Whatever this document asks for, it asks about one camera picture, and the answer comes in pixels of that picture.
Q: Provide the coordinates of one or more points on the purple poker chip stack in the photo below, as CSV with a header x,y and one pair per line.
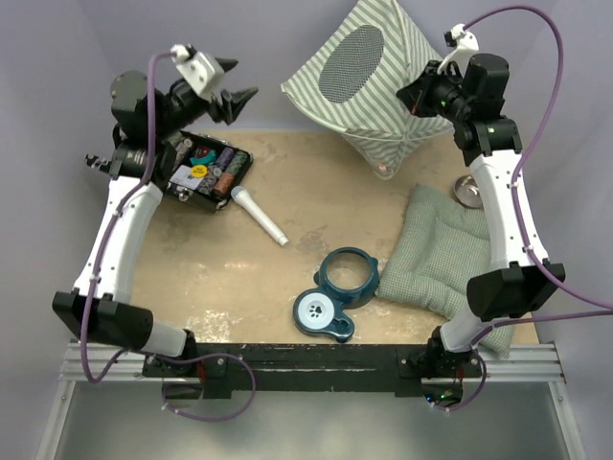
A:
x,y
225,158

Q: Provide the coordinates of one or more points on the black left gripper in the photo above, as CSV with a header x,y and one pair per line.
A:
x,y
232,104

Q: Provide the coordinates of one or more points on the green checkered pet cushion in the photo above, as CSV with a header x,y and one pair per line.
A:
x,y
441,246

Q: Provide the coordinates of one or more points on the green yellow chip stack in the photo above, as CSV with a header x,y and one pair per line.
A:
x,y
180,141

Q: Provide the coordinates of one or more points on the yellow big blind button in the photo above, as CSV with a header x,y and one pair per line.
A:
x,y
199,171

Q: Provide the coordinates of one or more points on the teal dealer button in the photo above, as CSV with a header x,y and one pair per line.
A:
x,y
203,156

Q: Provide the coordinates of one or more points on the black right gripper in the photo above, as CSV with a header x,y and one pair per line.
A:
x,y
417,96

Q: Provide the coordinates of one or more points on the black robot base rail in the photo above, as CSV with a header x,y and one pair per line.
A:
x,y
402,369

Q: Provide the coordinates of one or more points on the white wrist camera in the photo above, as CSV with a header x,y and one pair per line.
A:
x,y
202,72
463,45

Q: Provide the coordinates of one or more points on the red poker chip stack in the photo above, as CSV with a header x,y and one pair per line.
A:
x,y
224,184

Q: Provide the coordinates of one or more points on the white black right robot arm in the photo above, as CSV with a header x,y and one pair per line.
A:
x,y
521,277

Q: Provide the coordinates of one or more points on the green striped pet tent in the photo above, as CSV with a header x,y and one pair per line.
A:
x,y
350,85

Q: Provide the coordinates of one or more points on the white toy microphone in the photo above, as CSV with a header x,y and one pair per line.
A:
x,y
243,198

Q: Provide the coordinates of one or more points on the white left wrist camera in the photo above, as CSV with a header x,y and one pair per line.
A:
x,y
202,72

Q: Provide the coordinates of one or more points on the steel pet bowl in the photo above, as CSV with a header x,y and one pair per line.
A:
x,y
467,192

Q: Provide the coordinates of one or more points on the white playing card deck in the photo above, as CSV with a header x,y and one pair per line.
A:
x,y
183,177

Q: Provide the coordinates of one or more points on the black poker chip case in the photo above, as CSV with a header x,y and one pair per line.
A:
x,y
131,161

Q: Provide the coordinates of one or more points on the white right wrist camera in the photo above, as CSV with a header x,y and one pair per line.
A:
x,y
463,45

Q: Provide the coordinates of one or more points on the teal pet bowl stand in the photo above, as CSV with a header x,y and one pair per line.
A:
x,y
320,311

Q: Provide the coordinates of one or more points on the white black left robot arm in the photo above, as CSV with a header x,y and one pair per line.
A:
x,y
98,308

